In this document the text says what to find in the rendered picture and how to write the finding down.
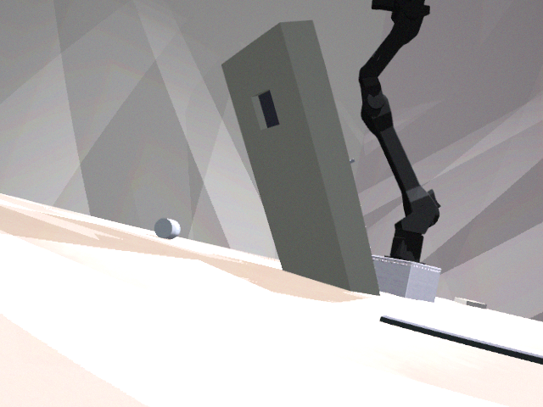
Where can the grey cylinder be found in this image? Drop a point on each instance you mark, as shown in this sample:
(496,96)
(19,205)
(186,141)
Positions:
(165,228)

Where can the grey rectangular panel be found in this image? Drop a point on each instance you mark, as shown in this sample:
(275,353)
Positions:
(292,133)

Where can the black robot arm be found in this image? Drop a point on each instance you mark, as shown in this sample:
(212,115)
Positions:
(420,207)

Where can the pale lavender flat bar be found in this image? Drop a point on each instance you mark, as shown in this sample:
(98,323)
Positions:
(493,347)

